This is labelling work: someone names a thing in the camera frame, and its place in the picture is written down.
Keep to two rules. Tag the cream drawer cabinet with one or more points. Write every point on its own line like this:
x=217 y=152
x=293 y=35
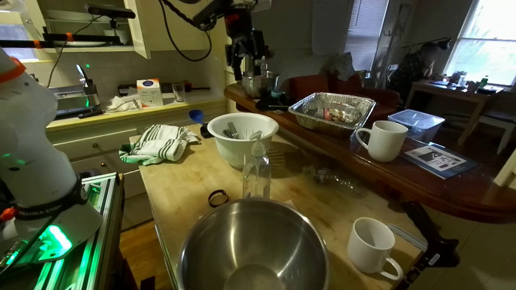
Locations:
x=91 y=143

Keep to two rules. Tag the paper towel roll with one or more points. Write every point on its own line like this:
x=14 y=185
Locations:
x=149 y=91

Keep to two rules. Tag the grey metal countertop appliance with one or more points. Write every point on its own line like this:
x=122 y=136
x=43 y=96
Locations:
x=73 y=99

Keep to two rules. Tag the white ceramic mug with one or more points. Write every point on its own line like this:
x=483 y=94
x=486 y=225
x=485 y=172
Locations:
x=370 y=244
x=385 y=141

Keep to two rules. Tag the clear plastic water bottle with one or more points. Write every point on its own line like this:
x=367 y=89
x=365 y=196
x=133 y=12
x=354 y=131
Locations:
x=249 y=85

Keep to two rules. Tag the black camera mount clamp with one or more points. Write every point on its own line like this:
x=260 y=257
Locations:
x=430 y=236

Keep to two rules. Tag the blue round cup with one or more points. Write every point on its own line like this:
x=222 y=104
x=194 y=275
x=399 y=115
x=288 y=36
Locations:
x=198 y=115

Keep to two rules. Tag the clear lidded plastic container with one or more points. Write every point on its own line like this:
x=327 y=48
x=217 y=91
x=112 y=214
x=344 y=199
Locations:
x=417 y=123

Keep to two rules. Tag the aluminium foil tray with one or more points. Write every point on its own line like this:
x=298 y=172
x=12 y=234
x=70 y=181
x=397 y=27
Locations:
x=333 y=110

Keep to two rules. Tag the white chair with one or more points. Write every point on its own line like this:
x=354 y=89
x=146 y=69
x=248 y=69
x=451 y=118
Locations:
x=501 y=122

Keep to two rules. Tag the white plastic colander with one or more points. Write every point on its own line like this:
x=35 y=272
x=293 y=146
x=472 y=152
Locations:
x=243 y=146

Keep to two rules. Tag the clear soap pump bottle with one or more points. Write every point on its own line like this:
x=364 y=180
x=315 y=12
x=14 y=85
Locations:
x=257 y=173

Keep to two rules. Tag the printed booklet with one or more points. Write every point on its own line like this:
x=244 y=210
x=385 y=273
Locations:
x=436 y=160

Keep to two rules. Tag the white green striped towel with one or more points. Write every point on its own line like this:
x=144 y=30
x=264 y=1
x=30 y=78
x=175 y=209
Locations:
x=159 y=144

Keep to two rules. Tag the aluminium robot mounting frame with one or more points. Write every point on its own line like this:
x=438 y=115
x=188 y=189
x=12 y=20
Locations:
x=65 y=243

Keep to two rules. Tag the brown wooden desk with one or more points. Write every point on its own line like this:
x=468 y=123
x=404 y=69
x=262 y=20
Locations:
x=457 y=98

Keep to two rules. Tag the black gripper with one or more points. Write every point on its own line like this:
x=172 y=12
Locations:
x=246 y=46

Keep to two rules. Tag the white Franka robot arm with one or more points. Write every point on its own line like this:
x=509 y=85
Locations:
x=33 y=139

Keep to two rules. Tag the silver metal mixing bowl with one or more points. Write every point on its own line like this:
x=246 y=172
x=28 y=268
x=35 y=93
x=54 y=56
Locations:
x=252 y=247

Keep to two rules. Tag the black stereo camera bar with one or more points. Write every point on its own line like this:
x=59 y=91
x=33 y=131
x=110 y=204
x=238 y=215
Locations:
x=110 y=11

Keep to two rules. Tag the small grey metal object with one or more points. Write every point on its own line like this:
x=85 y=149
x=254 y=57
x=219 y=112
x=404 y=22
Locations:
x=231 y=131

